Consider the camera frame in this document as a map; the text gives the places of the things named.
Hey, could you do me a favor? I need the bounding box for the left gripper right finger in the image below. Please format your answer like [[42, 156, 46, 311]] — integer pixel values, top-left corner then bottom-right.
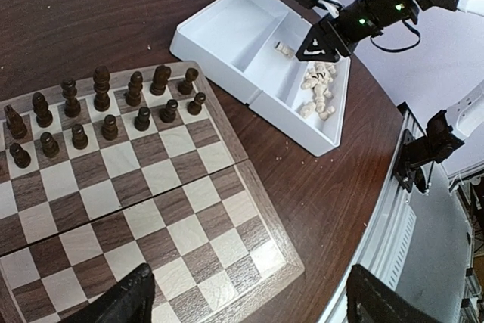
[[346, 264, 435, 322]]

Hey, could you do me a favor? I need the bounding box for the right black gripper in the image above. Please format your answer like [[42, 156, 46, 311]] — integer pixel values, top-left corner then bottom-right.
[[296, 0, 420, 62]]

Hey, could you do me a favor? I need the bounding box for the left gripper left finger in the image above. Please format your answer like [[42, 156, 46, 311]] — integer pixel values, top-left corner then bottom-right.
[[62, 262, 155, 323]]

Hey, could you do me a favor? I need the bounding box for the white chess piece tall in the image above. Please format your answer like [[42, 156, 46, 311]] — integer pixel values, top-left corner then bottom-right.
[[275, 41, 296, 59]]

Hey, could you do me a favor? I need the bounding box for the pile of white chess pieces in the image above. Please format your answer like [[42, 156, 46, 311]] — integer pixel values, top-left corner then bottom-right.
[[299, 61, 337, 121]]

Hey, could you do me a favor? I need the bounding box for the wooden chess board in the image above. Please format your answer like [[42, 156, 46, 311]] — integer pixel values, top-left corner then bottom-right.
[[1, 62, 304, 322]]

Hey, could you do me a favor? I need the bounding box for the white plastic tray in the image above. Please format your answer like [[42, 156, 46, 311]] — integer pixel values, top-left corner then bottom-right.
[[170, 0, 351, 157]]

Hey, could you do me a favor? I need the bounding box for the dark pawn eight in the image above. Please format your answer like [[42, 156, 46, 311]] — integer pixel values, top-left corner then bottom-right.
[[187, 92, 206, 116]]

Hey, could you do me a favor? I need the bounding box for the dark knight right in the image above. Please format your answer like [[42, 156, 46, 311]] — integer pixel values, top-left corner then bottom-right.
[[150, 65, 172, 96]]

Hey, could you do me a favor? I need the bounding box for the dark knight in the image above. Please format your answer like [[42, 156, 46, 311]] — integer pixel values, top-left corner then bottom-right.
[[150, 65, 172, 96], [4, 104, 27, 140]]

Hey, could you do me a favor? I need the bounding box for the dark pawn four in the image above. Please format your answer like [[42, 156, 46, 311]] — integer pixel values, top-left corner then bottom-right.
[[71, 124, 88, 150]]

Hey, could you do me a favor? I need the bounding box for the dark pawn seven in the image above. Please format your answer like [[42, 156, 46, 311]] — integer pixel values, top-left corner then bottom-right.
[[159, 99, 178, 123]]

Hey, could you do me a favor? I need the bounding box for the dark pawn five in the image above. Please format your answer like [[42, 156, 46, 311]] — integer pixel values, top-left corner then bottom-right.
[[101, 114, 119, 141]]

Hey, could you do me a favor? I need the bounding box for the dark pawn three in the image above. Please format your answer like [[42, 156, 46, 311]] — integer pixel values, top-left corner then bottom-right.
[[40, 132, 60, 158]]

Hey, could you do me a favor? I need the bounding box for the dark pawn six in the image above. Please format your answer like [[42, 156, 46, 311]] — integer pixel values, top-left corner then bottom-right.
[[134, 107, 150, 132]]

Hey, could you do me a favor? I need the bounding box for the dark pawn two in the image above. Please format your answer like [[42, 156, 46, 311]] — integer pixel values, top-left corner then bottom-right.
[[9, 143, 31, 169]]

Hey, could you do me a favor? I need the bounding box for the dark bishop right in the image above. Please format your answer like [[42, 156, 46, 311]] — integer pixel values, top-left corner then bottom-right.
[[125, 71, 144, 107]]

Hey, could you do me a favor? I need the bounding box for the dark bishop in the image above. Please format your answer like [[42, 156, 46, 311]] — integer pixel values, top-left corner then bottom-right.
[[32, 92, 53, 128], [125, 71, 144, 107]]

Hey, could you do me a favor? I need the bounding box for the dark king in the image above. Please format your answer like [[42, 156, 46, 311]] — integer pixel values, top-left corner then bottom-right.
[[93, 66, 110, 112]]

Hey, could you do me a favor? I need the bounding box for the dark queen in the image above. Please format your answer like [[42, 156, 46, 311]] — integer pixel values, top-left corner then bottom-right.
[[60, 79, 81, 118]]

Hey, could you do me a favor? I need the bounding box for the dark bishop left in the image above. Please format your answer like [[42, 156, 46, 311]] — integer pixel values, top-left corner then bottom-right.
[[32, 92, 53, 128]]

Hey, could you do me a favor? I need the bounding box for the dark knight left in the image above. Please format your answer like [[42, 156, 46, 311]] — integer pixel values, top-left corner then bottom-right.
[[4, 104, 27, 140]]

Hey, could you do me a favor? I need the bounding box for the front aluminium rail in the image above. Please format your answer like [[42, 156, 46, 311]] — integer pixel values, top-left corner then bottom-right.
[[321, 107, 428, 323]]

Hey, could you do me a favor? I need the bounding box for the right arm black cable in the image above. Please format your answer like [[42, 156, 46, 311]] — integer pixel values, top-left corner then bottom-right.
[[370, 20, 421, 54]]

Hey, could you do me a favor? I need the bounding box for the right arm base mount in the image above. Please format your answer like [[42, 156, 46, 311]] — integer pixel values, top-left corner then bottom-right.
[[392, 110, 464, 194]]

